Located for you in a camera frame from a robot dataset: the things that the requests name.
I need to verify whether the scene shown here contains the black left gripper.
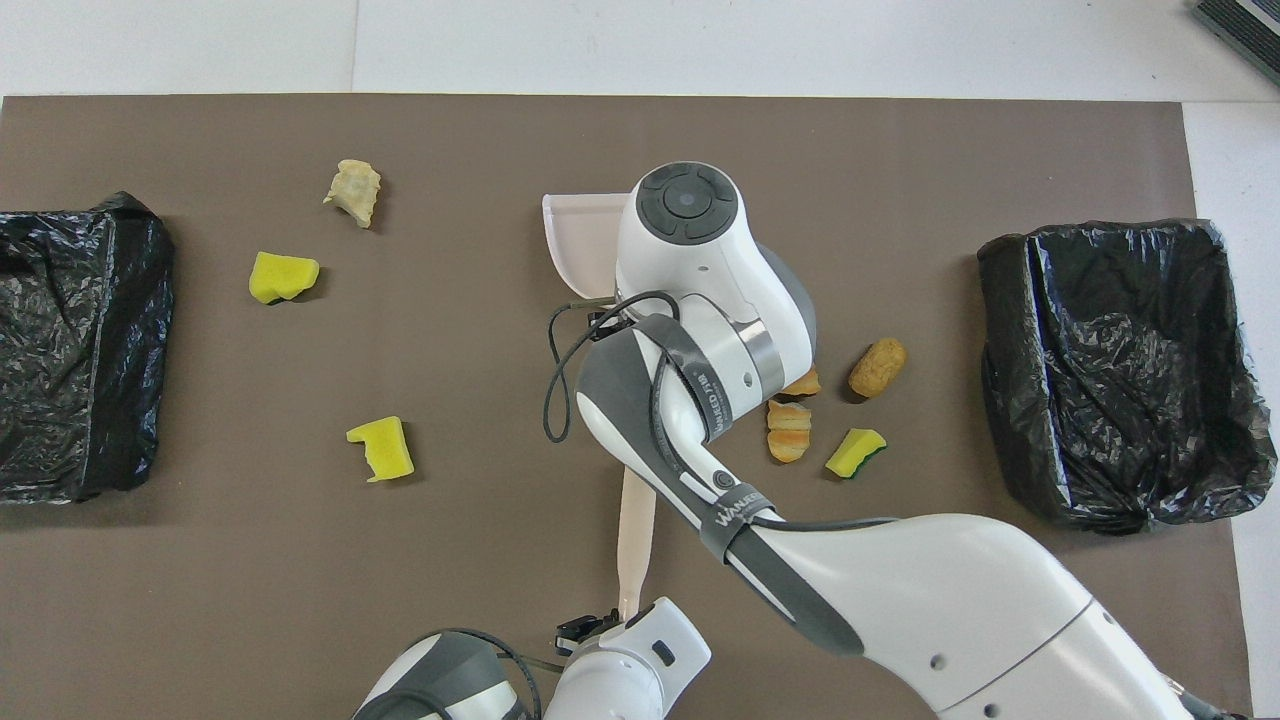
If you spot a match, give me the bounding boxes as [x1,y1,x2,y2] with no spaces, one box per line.
[555,610,623,657]

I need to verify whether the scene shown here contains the beige plastic dustpan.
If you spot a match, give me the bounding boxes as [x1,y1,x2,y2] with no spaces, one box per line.
[541,192,633,301]

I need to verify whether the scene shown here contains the beige brush black bristles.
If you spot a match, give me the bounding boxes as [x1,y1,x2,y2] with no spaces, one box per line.
[617,465,658,621]

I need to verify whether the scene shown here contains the yellow sponge piece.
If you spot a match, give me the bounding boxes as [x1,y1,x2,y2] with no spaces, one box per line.
[346,416,415,484]
[248,251,321,305]

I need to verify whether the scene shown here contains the golden brown bread roll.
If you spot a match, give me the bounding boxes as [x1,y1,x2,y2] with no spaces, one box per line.
[848,337,909,399]

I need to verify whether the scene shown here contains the small yellow green sponge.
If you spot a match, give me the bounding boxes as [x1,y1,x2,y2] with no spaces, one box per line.
[825,428,888,478]

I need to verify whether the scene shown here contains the bin with black bag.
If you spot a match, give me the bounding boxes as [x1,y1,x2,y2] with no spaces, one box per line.
[977,219,1278,535]
[0,192,176,505]

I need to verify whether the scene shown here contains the brown paper table mat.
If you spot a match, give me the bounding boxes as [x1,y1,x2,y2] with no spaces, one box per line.
[0,95,1254,720]

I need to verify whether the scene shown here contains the dark slatted vent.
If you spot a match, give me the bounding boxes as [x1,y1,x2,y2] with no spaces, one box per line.
[1188,0,1280,87]

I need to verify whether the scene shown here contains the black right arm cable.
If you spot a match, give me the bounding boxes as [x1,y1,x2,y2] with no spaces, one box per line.
[543,290,901,533]

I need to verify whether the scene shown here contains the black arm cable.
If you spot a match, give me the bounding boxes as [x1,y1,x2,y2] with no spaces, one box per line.
[400,628,561,720]
[543,290,901,533]

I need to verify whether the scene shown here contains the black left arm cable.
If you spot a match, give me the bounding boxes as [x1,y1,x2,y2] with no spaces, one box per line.
[400,628,561,720]

